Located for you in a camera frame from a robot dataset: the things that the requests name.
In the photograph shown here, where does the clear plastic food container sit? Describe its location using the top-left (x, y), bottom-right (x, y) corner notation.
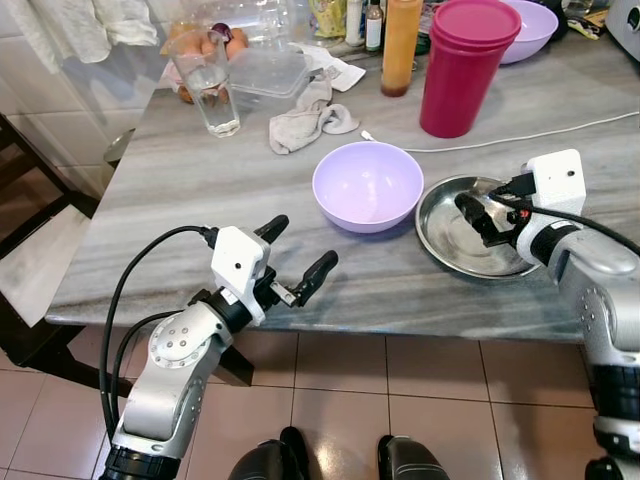
top-left (228, 48), bottom-right (309, 99)

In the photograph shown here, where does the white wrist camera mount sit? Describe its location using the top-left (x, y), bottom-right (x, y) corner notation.
top-left (520, 150), bottom-right (586, 236)
top-left (210, 227), bottom-right (273, 323)

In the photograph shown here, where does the clear drinking glass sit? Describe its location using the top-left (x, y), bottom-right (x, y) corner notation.
top-left (168, 35), bottom-right (242, 138)

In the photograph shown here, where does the white paper napkin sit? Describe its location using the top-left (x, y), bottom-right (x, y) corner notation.
top-left (295, 42), bottom-right (367, 93)

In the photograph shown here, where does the dark robot right leg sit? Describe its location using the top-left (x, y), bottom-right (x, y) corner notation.
top-left (378, 435), bottom-right (451, 480)

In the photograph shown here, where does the orange sauce bottle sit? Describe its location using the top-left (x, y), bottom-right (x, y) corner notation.
top-left (381, 0), bottom-right (424, 98)

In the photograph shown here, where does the brown egg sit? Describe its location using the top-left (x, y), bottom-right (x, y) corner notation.
top-left (168, 28), bottom-right (201, 56)
top-left (225, 30), bottom-right (251, 61)

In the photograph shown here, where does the dark wooden chair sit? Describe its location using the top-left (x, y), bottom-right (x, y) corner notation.
top-left (0, 115), bottom-right (101, 371)

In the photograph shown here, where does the white hanging towel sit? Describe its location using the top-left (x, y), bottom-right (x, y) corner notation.
top-left (20, 0), bottom-right (161, 66)

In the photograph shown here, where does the short black left arm cable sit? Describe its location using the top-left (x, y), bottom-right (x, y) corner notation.
top-left (108, 310), bottom-right (201, 441)

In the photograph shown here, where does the lilac plastic bowl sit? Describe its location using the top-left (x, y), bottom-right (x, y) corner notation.
top-left (313, 141), bottom-right (425, 234)
top-left (498, 0), bottom-right (560, 65)

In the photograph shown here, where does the shiny steel bowl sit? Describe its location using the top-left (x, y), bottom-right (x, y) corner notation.
top-left (415, 176), bottom-right (546, 279)

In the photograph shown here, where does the yellow food packet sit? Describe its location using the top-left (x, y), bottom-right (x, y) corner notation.
top-left (310, 0), bottom-right (349, 39)

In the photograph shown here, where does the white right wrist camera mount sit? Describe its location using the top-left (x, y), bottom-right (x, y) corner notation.
top-left (520, 150), bottom-right (586, 236)

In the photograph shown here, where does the marble top dark table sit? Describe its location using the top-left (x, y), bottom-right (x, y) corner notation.
top-left (45, 30), bottom-right (640, 386)

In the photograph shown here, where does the dark robot leg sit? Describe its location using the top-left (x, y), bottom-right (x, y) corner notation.
top-left (228, 427), bottom-right (311, 480)
top-left (378, 435), bottom-right (451, 480)

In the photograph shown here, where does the long black left arm cable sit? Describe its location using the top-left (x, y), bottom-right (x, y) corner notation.
top-left (100, 225), bottom-right (219, 441)

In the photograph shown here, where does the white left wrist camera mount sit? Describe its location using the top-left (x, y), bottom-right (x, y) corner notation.
top-left (210, 227), bottom-right (273, 323)

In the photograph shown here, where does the crumpled grey-white cloth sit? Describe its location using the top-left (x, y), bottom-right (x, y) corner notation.
top-left (268, 78), bottom-right (359, 156)

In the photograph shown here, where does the dark robot left leg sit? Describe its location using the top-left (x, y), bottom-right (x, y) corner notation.
top-left (228, 427), bottom-right (311, 480)

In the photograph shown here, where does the white kitchen appliance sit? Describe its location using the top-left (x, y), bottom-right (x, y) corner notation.
top-left (605, 0), bottom-right (640, 61)

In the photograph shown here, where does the magenta plastic tumbler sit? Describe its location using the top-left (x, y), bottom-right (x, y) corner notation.
top-left (419, 0), bottom-right (523, 139)

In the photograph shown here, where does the thin white cable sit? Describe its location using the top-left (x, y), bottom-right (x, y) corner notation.
top-left (360, 110), bottom-right (640, 153)

